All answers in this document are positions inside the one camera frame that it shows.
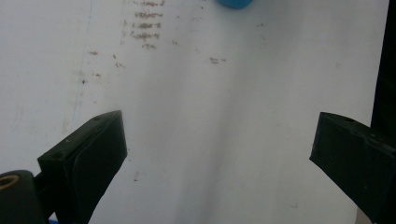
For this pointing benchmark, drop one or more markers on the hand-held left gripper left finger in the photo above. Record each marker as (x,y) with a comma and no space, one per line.
(84,161)

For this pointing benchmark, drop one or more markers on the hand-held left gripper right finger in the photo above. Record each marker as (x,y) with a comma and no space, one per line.
(358,155)

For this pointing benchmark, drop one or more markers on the blue plastic object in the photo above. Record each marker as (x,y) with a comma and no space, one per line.
(235,3)

